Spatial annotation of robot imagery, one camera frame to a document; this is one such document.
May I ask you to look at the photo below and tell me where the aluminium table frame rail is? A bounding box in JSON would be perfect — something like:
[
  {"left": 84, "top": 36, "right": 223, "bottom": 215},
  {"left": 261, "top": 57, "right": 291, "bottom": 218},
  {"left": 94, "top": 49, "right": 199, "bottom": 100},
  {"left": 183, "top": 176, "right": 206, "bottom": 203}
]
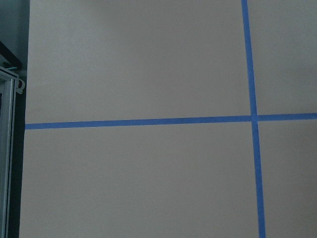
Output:
[{"left": 0, "top": 67, "right": 19, "bottom": 238}]

